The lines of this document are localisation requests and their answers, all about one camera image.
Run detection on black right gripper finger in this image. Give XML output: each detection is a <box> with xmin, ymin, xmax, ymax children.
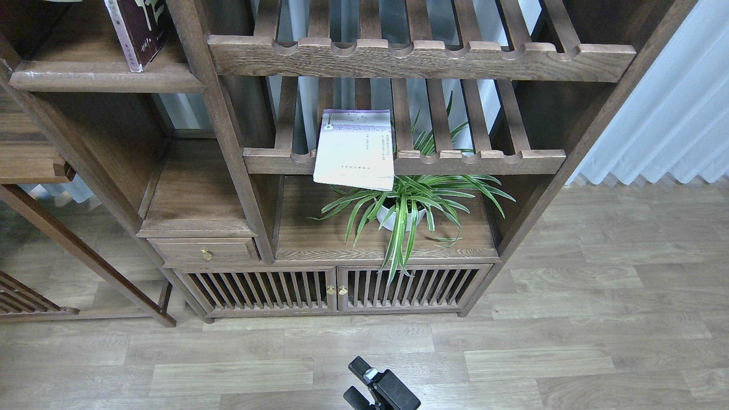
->
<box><xmin>343</xmin><ymin>386</ymin><xmax>376</xmax><ymax>410</ymax></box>
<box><xmin>348</xmin><ymin>356</ymin><xmax>421</xmax><ymax>409</ymax></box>

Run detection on white purple book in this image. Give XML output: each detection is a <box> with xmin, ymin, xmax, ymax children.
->
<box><xmin>313</xmin><ymin>109</ymin><xmax>394</xmax><ymax>191</ymax></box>

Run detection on maroon book white characters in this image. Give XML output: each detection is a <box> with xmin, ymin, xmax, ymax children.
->
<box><xmin>104</xmin><ymin>1</ymin><xmax>171</xmax><ymax>72</ymax></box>

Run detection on white plant pot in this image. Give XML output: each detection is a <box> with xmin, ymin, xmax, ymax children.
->
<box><xmin>376</xmin><ymin>198</ymin><xmax>426</xmax><ymax>232</ymax></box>

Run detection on green spider plant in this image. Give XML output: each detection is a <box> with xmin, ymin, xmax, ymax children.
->
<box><xmin>313</xmin><ymin>109</ymin><xmax>511</xmax><ymax>277</ymax></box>

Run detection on brass drawer knob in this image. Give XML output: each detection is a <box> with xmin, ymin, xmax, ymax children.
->
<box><xmin>200</xmin><ymin>248</ymin><xmax>214</xmax><ymax>260</ymax></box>

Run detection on dark wooden bookshelf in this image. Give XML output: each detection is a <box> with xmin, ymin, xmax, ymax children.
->
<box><xmin>2</xmin><ymin>1</ymin><xmax>696</xmax><ymax>322</ymax></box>

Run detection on wooden side rack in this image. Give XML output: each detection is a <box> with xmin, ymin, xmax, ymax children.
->
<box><xmin>0</xmin><ymin>91</ymin><xmax>177</xmax><ymax>329</ymax></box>

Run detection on white pleated curtain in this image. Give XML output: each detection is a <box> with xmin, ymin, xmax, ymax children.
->
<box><xmin>568</xmin><ymin>1</ymin><xmax>728</xmax><ymax>185</ymax></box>

